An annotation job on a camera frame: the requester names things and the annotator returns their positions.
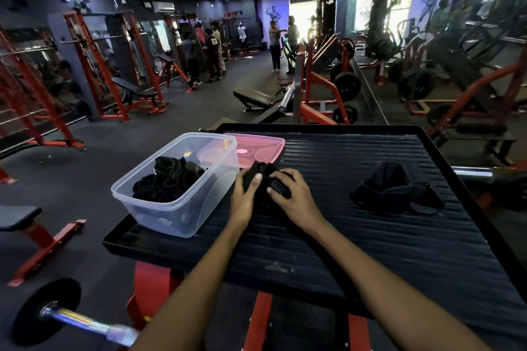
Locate person's left hand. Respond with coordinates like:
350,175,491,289
227,172,264,232

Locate person's right hand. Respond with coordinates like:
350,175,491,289
266,168,326,234

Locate black wrist wrap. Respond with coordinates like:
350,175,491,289
350,160,445,216
242,161,295,216

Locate clear plastic container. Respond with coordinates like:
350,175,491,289
111,132,240,239

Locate person's right forearm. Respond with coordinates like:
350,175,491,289
311,219,493,351

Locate person's left forearm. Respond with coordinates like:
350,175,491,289
131,221,248,351

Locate pink plastic lid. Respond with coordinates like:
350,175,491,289
197,132,286,169

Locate black low bench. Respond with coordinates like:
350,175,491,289
233,84,274,113

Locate chrome barbell sleeve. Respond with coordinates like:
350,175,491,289
278,83,296,114

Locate black ribbed platform tray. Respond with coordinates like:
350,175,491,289
102,123,527,351

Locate red plate-loaded machine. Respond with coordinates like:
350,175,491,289
294,36,362,125

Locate black weight plate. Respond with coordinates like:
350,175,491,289
334,71,362,103

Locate red power rack with bench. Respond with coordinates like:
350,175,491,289
62,11,170,122

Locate red incline bench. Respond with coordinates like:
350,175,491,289
158,53,198,94

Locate black weight stack machine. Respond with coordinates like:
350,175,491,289
177,13,206,72

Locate chrome curl bar black plates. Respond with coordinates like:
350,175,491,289
12,279,141,348

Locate purple bodybuilder wall mural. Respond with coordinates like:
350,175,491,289
259,0,291,49

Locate black cable tower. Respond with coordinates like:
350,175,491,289
316,0,337,39

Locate red floor bench frame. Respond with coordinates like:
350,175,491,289
0,206,87,288

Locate red squat rack frame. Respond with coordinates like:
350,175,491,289
0,25,88,185

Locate large wall mirror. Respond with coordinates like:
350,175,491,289
350,0,527,261

